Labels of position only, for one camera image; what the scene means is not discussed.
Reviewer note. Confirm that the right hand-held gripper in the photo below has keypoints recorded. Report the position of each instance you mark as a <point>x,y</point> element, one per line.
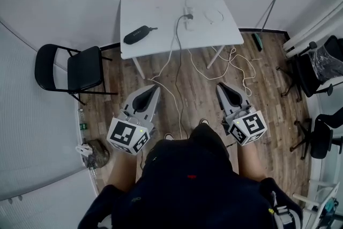
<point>247,127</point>

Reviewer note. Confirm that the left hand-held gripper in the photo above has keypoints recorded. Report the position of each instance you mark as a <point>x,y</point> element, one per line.
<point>126,134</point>

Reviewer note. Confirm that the white power strip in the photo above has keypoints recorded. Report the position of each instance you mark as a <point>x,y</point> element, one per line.
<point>189,24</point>

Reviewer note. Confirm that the black charger plug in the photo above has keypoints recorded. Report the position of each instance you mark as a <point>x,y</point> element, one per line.
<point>189,17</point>

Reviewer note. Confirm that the person's right forearm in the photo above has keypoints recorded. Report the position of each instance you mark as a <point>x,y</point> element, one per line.
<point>250,162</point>

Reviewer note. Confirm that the person's left forearm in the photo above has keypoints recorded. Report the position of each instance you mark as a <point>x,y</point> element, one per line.
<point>122,171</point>

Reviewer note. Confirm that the white table leg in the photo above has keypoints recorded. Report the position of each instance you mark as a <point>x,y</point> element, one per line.
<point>215,57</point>
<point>138,68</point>

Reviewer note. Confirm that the person's right white shoe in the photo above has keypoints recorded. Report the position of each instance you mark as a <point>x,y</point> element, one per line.
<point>204,121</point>

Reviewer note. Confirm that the person's white shoe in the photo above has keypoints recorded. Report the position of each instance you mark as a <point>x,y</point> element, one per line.
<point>168,136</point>
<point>204,121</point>

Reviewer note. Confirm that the person's left white shoe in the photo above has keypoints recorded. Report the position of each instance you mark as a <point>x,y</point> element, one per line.
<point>168,136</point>

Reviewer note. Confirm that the black oval case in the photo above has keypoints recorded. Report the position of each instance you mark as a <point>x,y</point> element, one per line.
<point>135,35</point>

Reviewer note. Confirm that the green label water bottle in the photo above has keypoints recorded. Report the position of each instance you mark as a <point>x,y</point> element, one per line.
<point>82,123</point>

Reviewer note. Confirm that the black folding chair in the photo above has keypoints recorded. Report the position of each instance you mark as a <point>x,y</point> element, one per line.
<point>84,68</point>

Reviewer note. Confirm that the camouflage bag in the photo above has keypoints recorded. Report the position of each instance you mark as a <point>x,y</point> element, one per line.
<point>99,154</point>

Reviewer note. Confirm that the black office chair with bag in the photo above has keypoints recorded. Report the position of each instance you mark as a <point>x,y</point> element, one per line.
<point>308,75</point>

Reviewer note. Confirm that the white plastic clip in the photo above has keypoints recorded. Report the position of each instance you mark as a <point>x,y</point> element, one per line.
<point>83,149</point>

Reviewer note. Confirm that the white pipes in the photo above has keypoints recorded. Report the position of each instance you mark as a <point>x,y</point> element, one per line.
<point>305,37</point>

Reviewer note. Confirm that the person's dark clothing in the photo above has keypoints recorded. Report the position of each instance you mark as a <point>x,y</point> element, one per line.
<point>187,190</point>

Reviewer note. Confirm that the white rack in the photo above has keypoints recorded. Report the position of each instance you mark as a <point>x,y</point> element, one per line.
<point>324,201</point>

